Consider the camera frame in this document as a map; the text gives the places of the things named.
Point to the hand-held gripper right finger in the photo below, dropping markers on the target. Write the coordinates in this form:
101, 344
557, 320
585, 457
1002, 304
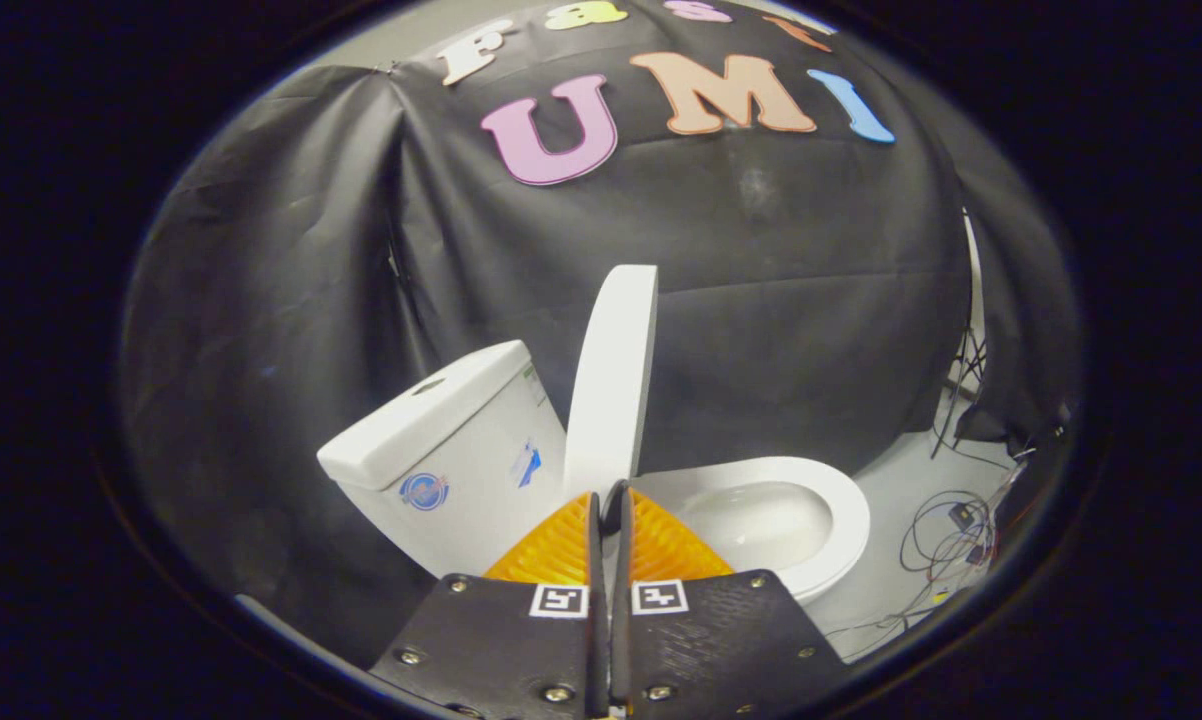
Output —
721, 640

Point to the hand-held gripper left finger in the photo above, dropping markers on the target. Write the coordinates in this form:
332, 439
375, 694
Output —
501, 640

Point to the white toilet lid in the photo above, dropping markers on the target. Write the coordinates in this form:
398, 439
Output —
611, 380

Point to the white toilet seat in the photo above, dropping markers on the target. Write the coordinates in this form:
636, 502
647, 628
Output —
846, 520

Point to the white toilet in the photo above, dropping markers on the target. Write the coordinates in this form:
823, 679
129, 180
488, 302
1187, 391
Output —
441, 440

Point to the small black power adapter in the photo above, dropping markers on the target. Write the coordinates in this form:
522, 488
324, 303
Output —
961, 515

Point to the black tripod stand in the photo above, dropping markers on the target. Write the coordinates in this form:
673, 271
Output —
964, 400

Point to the black backdrop cloth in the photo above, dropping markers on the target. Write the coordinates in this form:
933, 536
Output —
761, 300

